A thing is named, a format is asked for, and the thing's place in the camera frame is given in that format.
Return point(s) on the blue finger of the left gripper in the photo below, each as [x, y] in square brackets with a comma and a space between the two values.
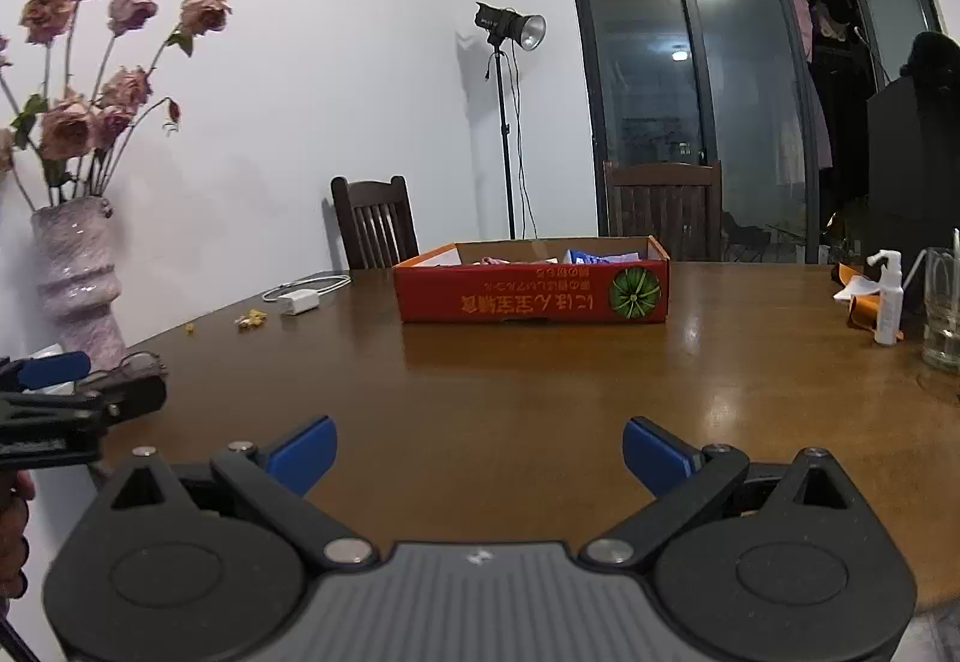
[32, 374]

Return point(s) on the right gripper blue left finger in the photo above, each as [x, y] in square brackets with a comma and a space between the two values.
[269, 520]

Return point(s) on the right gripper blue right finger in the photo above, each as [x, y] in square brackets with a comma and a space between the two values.
[690, 486]

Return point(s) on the blue tissue pack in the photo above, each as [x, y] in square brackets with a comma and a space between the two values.
[576, 257]

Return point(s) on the person's left hand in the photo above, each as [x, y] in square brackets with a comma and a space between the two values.
[18, 491]

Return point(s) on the pink ceramic vase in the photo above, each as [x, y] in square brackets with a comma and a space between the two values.
[77, 278]

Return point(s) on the eyeglasses on table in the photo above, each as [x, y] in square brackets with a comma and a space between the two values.
[133, 368]

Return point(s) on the yellow crumbs on table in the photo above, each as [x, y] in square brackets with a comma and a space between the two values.
[245, 322]

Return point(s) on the red cardboard box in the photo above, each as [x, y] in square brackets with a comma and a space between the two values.
[443, 285]

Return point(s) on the dried pink roses bouquet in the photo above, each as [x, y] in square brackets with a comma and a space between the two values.
[65, 139]

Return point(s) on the dark wooden chair left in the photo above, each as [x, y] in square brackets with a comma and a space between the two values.
[375, 221]

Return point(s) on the dark wooden chair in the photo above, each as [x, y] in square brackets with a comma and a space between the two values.
[375, 221]
[680, 204]

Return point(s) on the dark wooden chair right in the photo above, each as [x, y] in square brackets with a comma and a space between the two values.
[680, 204]

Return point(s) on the orange snack packet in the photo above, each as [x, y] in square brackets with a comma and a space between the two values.
[861, 295]

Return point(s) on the white spray bottle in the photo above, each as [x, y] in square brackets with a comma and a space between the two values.
[890, 297]

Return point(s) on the clear glass cup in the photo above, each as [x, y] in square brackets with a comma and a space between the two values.
[941, 347]

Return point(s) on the black framed sliding glass door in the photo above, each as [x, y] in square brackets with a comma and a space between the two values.
[775, 91]

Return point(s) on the black cabinet with coat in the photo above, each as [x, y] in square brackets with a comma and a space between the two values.
[912, 198]

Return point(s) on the studio light on stand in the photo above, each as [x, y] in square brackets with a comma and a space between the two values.
[509, 32]

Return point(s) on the white charger with cable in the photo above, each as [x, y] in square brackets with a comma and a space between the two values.
[303, 295]

